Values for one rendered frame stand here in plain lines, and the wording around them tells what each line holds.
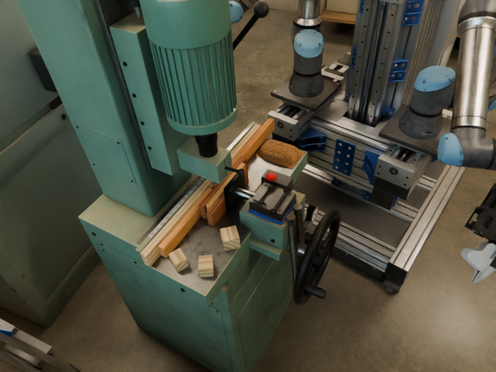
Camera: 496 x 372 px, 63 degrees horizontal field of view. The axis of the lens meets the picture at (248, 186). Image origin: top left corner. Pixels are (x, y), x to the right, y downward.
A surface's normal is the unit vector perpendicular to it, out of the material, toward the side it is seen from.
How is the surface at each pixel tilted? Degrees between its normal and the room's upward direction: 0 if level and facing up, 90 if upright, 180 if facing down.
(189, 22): 90
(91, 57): 90
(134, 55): 90
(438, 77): 8
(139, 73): 90
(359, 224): 0
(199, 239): 0
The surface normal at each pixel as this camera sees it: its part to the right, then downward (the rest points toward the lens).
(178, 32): -0.07, 0.72
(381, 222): -0.05, -0.69
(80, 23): -0.50, 0.64
